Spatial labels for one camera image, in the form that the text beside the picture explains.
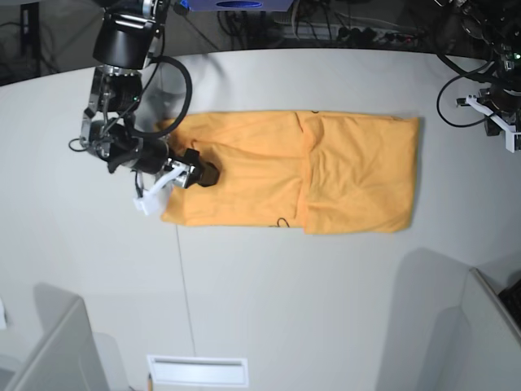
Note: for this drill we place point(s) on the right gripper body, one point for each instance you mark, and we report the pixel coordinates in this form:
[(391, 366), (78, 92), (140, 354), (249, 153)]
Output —
[(153, 157)]

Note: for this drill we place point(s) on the orange yellow T-shirt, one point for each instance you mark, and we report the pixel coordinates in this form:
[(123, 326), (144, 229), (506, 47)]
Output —
[(323, 172)]

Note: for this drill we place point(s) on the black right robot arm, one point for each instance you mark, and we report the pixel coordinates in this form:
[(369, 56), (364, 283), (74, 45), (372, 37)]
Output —
[(130, 39)]

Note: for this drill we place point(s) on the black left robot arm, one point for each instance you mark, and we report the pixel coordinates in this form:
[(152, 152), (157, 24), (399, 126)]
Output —
[(496, 24)]

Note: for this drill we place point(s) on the blue grey box at top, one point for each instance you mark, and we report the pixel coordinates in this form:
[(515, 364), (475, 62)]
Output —
[(237, 5)]

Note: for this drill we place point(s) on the white table slot plate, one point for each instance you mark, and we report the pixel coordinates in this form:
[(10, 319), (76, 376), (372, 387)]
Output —
[(199, 372)]

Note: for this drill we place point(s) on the black keyboard at right edge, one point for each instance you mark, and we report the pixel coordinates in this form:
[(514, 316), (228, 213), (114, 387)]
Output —
[(511, 299)]

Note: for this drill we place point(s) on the grey bin left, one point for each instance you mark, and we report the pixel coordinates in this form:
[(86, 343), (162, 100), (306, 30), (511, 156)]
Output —
[(65, 358)]

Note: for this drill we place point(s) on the white cloth at left edge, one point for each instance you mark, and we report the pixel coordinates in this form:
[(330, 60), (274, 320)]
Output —
[(3, 316)]

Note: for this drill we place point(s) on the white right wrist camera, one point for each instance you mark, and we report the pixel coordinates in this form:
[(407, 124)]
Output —
[(149, 203)]

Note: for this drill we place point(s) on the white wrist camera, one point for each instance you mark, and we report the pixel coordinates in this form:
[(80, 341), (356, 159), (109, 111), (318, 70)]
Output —
[(512, 141), (149, 203)]

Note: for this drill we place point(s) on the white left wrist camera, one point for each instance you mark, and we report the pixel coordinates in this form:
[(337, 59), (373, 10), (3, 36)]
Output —
[(512, 141)]

